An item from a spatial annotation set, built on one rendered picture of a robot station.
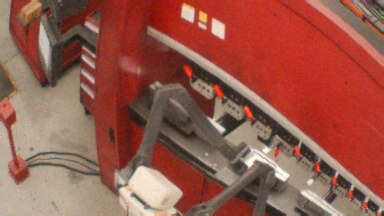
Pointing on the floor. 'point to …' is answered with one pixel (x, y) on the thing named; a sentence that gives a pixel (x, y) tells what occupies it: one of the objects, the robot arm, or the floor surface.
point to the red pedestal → (13, 144)
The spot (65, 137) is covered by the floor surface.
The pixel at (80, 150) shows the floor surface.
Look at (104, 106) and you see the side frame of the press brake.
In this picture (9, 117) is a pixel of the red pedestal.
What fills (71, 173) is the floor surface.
